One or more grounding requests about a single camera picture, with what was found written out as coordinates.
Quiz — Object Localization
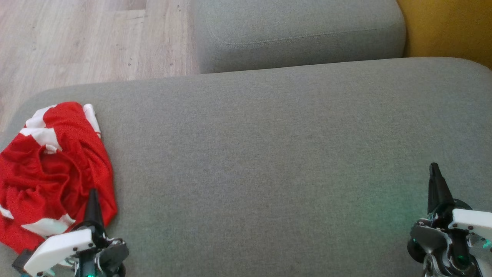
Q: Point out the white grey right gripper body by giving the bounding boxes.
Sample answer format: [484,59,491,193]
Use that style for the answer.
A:
[407,199,492,277]

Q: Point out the red printed basketball jersey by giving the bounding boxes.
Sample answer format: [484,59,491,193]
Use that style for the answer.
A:
[0,102,118,254]

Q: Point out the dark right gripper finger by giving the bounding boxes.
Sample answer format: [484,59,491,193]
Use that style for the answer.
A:
[427,162,455,218]

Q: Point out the large grey sofa seat cushion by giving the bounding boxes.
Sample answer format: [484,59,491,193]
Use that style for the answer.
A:
[0,57,492,277]

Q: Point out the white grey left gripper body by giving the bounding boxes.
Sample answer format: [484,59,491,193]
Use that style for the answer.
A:
[22,227,130,277]

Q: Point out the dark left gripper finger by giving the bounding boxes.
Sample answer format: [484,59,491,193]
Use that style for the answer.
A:
[83,189,106,247]

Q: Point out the red shorts with white trim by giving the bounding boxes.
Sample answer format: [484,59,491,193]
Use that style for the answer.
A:
[20,102,101,154]

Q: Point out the large yellow sofa back cushion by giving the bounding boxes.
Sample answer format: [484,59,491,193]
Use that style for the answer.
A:
[396,0,492,70]

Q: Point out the medium grey sofa seat cushion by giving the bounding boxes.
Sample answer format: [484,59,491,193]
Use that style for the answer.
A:
[194,0,407,74]

